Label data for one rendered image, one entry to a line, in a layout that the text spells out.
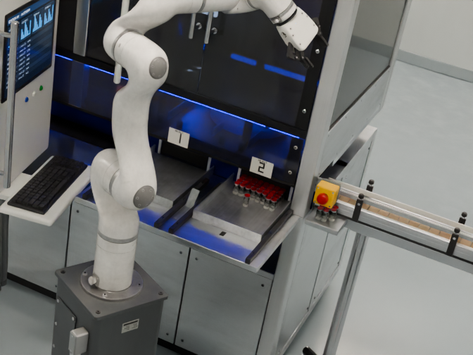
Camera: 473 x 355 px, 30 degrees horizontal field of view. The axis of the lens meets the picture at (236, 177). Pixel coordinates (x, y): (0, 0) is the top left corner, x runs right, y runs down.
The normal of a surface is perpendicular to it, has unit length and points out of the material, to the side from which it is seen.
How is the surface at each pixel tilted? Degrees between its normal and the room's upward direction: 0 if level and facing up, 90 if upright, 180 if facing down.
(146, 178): 63
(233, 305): 90
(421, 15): 90
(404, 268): 0
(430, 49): 90
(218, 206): 0
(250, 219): 0
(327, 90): 90
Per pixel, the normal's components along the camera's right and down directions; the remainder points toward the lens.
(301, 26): 0.60, -0.02
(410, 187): 0.17, -0.87
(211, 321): -0.40, 0.37
